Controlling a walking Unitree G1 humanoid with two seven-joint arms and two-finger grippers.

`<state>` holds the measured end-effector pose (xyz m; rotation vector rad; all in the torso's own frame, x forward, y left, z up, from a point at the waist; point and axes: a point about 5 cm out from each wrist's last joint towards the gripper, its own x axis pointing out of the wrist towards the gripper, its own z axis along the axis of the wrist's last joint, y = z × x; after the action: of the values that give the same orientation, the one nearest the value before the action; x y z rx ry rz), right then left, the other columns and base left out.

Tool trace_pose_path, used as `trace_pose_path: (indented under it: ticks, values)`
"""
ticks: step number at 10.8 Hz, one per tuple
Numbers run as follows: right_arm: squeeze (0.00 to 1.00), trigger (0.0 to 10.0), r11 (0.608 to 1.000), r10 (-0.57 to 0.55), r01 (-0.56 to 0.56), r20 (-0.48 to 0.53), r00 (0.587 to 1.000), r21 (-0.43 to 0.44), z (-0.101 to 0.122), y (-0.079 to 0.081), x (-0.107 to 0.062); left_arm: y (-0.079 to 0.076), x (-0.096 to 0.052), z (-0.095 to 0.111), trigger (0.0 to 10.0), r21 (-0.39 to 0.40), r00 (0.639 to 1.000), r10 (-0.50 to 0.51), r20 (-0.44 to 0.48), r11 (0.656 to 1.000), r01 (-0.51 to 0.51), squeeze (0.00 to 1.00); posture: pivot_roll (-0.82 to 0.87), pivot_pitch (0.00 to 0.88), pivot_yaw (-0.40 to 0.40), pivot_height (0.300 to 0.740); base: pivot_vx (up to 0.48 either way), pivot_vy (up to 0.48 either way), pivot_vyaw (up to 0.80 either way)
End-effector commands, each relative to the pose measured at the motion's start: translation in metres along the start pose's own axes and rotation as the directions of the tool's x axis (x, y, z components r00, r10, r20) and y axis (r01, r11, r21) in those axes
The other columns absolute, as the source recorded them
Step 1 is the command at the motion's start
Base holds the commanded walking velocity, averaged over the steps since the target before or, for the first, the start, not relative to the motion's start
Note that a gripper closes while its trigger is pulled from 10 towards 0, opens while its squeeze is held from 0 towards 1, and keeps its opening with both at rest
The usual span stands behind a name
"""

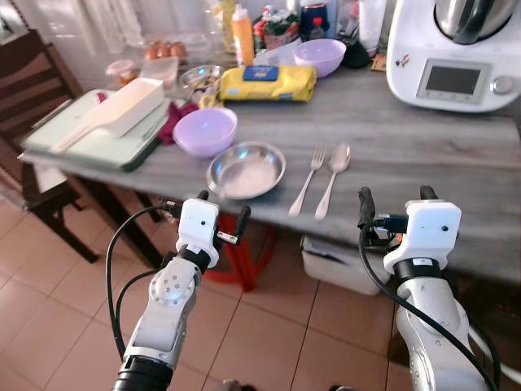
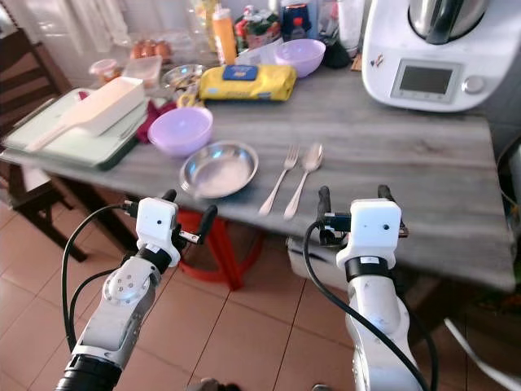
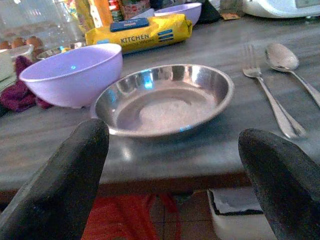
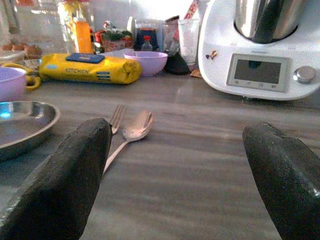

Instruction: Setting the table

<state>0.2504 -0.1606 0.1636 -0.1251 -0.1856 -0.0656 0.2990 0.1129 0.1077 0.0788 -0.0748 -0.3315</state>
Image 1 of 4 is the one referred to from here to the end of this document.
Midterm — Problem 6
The red stool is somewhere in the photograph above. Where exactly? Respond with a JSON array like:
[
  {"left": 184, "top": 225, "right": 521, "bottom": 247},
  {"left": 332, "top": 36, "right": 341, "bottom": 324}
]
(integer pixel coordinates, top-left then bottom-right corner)
[{"left": 204, "top": 208, "right": 274, "bottom": 292}]

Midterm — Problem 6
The round steel plate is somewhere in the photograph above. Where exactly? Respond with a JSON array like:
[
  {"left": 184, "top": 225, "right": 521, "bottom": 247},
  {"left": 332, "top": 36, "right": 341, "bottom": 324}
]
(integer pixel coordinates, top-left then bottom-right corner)
[{"left": 207, "top": 142, "right": 287, "bottom": 201}]

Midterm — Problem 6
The steel spoon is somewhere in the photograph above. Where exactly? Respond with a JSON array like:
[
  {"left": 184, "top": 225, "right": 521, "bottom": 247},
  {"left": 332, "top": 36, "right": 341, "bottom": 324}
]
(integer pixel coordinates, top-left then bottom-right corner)
[{"left": 314, "top": 143, "right": 352, "bottom": 222}]

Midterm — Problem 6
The white storage box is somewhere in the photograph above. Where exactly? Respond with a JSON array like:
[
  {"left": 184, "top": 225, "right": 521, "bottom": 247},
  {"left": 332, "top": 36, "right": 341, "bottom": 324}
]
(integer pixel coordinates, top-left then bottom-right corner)
[{"left": 301, "top": 236, "right": 393, "bottom": 297}]

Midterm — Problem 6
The steel fork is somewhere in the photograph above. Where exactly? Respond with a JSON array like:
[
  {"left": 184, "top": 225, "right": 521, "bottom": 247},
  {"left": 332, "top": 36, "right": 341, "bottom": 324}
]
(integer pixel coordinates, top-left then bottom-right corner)
[{"left": 288, "top": 145, "right": 326, "bottom": 218}]

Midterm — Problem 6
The purple lidded plastic bowl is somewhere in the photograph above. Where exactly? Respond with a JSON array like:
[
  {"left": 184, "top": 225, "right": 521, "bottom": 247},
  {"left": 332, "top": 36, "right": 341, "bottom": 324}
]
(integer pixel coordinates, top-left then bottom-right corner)
[{"left": 173, "top": 107, "right": 239, "bottom": 159}]

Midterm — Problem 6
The dark red cloth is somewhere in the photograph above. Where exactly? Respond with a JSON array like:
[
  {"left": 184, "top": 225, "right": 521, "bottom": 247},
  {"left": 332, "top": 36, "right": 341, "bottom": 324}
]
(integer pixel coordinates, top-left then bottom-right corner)
[{"left": 158, "top": 99, "right": 200, "bottom": 147}]

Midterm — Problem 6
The clear glass bowl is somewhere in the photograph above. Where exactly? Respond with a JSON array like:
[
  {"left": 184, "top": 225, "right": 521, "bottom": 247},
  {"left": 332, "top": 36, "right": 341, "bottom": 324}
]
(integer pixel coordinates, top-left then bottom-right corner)
[{"left": 180, "top": 65, "right": 225, "bottom": 100}]

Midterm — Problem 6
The white kitchen cooking machine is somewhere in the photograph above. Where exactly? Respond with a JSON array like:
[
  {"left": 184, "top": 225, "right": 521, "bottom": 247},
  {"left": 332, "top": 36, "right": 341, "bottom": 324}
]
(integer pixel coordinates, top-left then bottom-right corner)
[{"left": 386, "top": 0, "right": 521, "bottom": 113}]

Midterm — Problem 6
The pale green tray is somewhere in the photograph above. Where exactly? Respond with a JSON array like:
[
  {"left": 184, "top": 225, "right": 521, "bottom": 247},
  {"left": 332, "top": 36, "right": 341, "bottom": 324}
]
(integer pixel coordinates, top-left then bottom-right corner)
[{"left": 20, "top": 88, "right": 172, "bottom": 173}]

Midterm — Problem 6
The yellow food package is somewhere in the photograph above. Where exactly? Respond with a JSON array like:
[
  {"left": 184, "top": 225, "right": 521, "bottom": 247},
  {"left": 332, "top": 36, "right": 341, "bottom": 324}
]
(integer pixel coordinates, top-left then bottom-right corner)
[{"left": 218, "top": 64, "right": 317, "bottom": 103}]

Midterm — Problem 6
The clear plastic container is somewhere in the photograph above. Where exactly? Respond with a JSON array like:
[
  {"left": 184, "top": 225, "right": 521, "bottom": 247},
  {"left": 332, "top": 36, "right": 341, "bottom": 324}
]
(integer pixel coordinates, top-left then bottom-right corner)
[{"left": 138, "top": 55, "right": 180, "bottom": 89}]

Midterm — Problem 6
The small black object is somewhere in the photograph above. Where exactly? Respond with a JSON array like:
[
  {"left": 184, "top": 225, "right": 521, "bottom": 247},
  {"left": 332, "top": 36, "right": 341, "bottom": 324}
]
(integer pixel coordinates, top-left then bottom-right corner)
[{"left": 342, "top": 41, "right": 371, "bottom": 69}]

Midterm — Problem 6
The purple open plastic bowl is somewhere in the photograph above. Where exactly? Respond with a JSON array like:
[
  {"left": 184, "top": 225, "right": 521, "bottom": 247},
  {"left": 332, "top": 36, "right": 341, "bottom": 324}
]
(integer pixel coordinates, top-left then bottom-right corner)
[{"left": 293, "top": 38, "right": 348, "bottom": 78}]

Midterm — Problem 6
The orange sauce bottle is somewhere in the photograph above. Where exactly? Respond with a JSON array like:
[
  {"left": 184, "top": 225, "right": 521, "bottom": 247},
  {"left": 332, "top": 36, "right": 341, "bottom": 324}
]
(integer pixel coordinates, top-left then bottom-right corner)
[{"left": 231, "top": 4, "right": 256, "bottom": 67}]

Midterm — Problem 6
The tall clear white container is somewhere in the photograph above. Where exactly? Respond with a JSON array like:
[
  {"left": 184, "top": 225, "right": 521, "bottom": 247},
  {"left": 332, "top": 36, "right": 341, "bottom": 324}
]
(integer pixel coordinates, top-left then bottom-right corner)
[{"left": 358, "top": 0, "right": 387, "bottom": 56}]

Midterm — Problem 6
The red green food packet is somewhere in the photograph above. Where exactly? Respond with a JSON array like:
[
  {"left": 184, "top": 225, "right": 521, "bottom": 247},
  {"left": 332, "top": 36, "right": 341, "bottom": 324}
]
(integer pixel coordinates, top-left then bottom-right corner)
[{"left": 254, "top": 7, "right": 300, "bottom": 55}]

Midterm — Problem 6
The dark jar blue label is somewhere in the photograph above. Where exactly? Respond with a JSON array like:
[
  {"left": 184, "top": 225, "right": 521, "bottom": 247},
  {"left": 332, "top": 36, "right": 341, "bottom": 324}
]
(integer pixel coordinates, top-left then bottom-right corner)
[{"left": 300, "top": 2, "right": 331, "bottom": 42}]

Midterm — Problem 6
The dark wooden chair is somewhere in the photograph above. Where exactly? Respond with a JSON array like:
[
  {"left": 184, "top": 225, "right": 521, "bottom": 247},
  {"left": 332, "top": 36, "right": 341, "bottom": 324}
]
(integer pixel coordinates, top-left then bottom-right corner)
[{"left": 0, "top": 31, "right": 100, "bottom": 263}]

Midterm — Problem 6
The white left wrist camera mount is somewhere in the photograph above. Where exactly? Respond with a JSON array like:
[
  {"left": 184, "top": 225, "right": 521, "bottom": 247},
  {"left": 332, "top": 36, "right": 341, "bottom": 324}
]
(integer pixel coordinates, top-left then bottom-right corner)
[{"left": 176, "top": 198, "right": 221, "bottom": 255}]

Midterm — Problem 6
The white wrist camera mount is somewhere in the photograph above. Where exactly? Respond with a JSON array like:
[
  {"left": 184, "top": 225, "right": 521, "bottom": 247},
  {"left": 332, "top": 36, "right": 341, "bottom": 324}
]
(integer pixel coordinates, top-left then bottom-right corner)
[
  {"left": 383, "top": 200, "right": 462, "bottom": 275},
  {"left": 176, "top": 198, "right": 221, "bottom": 255}
]

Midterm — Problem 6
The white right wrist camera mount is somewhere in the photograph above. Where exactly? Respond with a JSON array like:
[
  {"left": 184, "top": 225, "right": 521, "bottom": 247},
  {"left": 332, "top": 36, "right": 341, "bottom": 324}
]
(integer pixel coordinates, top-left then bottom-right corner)
[{"left": 383, "top": 200, "right": 462, "bottom": 275}]

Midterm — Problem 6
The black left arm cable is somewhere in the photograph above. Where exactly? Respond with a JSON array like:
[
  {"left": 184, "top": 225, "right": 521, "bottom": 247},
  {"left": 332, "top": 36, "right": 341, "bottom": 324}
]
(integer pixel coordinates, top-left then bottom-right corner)
[{"left": 105, "top": 201, "right": 182, "bottom": 361}]

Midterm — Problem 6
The cream dish with handle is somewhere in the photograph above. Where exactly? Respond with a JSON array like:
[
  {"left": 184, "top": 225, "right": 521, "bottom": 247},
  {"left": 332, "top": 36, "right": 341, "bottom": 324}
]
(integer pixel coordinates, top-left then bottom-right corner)
[{"left": 50, "top": 77, "right": 166, "bottom": 154}]

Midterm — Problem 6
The white floor cable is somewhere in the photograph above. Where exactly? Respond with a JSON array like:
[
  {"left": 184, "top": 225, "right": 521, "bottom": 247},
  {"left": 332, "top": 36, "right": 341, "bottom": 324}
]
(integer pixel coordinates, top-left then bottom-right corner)
[{"left": 472, "top": 326, "right": 521, "bottom": 385}]

